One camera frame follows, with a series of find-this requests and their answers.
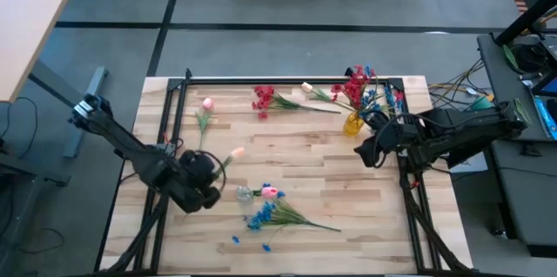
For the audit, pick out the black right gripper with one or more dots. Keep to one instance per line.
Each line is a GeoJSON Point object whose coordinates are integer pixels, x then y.
{"type": "Point", "coordinates": [378, 150]}

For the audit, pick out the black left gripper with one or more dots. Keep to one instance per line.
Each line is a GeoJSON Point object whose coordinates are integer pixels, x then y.
{"type": "Point", "coordinates": [198, 168]}

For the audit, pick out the amber glass vase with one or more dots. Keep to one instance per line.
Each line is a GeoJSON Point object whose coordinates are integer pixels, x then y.
{"type": "Point", "coordinates": [352, 126]}

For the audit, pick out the peach orange tulip flower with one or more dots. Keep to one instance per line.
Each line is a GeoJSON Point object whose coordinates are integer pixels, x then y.
{"type": "Point", "coordinates": [237, 152]}

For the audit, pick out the red artificial flower bunch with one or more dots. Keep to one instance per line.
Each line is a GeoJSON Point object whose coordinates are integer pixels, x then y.
{"type": "Point", "coordinates": [263, 96]}
{"type": "Point", "coordinates": [354, 87]}

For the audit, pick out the pink tulip flower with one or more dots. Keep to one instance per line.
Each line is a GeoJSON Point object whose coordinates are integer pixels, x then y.
{"type": "Point", "coordinates": [208, 103]}
{"type": "Point", "coordinates": [270, 192]}

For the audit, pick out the thin blue flower sprig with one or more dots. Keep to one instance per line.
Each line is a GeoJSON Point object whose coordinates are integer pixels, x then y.
{"type": "Point", "coordinates": [235, 239]}

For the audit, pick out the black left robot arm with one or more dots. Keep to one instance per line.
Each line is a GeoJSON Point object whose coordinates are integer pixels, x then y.
{"type": "Point", "coordinates": [130, 146]}

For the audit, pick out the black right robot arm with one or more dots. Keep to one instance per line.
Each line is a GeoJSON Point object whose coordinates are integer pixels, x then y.
{"type": "Point", "coordinates": [457, 133]}

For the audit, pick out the clear glass vase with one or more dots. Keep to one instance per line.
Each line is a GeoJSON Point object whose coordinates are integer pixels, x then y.
{"type": "Point", "coordinates": [244, 194]}

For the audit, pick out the pale cream tulip flower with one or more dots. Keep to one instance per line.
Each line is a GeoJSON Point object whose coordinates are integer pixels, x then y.
{"type": "Point", "coordinates": [307, 87]}

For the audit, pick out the teal round object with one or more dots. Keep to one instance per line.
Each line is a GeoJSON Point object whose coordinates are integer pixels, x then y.
{"type": "Point", "coordinates": [481, 103]}

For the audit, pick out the green fallen leaf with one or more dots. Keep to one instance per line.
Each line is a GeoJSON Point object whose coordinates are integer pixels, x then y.
{"type": "Point", "coordinates": [509, 57]}
{"type": "Point", "coordinates": [522, 111]}

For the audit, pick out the dark grey equipment cart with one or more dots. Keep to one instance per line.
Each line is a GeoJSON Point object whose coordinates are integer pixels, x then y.
{"type": "Point", "coordinates": [522, 190]}

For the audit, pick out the laptop with blue screen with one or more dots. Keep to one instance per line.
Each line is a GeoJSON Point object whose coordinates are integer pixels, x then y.
{"type": "Point", "coordinates": [549, 87]}

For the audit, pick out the black diagonal strut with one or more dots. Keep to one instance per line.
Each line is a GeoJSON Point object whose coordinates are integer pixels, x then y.
{"type": "Point", "coordinates": [526, 18]}

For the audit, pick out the light wooden side table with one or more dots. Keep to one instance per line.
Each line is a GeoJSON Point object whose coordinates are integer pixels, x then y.
{"type": "Point", "coordinates": [30, 29]}

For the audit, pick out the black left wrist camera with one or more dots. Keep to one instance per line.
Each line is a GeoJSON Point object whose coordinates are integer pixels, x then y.
{"type": "Point", "coordinates": [211, 197]}

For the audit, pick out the black aluminium table frame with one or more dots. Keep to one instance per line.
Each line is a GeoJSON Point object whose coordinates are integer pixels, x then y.
{"type": "Point", "coordinates": [243, 80]}

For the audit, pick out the grey base plate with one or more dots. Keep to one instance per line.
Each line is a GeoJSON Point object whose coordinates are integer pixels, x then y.
{"type": "Point", "coordinates": [472, 164]}

